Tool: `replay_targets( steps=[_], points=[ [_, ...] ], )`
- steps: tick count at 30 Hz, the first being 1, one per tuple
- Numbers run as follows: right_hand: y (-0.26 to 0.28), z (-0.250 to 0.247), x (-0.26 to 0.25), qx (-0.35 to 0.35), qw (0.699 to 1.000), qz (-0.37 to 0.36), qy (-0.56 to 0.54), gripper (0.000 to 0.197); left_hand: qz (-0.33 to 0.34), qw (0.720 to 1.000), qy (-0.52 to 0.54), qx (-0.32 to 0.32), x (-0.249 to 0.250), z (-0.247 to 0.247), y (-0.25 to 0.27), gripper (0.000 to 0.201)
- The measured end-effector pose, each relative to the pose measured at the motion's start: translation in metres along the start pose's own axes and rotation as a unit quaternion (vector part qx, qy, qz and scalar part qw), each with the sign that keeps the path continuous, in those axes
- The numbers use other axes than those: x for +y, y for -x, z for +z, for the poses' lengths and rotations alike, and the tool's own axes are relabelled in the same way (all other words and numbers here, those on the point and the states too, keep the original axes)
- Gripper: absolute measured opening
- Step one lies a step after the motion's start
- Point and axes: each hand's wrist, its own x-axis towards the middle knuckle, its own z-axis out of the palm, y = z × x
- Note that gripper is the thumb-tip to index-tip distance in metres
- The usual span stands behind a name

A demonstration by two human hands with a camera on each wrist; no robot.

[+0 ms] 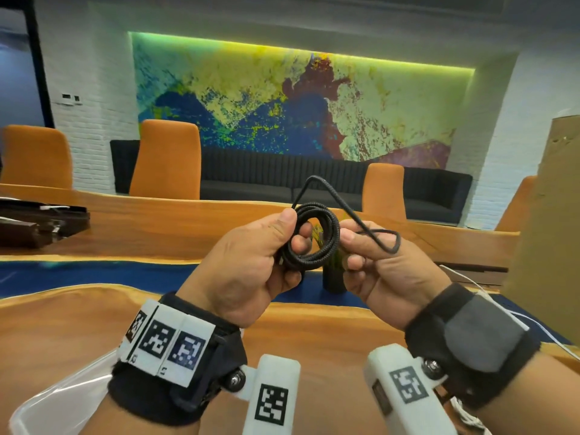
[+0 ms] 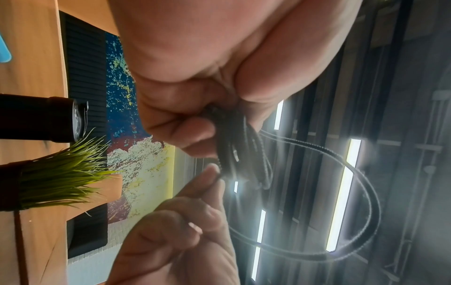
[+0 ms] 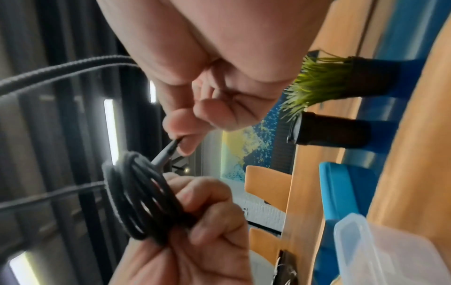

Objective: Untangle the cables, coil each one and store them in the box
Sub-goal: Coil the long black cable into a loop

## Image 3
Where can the person's left hand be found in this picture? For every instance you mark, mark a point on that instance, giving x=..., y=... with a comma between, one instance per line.
x=211, y=250

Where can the person's right hand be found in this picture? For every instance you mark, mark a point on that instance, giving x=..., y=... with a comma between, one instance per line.
x=218, y=41

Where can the clear plastic organizer box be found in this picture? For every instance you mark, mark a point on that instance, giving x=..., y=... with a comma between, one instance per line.
x=387, y=256

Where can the dark brown leather case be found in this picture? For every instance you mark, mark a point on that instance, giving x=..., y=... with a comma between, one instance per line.
x=287, y=267

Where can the long ceiling light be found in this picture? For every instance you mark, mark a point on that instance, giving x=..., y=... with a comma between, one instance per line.
x=152, y=91
x=111, y=128
x=21, y=268

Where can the tall orange chair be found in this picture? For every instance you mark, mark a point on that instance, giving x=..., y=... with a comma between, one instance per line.
x=267, y=186

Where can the green potted plant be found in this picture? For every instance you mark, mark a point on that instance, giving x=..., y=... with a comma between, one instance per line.
x=324, y=80

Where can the black cylinder pot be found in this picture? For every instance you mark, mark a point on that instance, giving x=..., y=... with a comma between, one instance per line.
x=334, y=130

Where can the white wall switch panel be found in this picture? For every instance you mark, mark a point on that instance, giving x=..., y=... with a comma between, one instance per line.
x=245, y=212

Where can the black door frame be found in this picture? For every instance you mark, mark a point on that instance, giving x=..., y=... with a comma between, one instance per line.
x=262, y=224

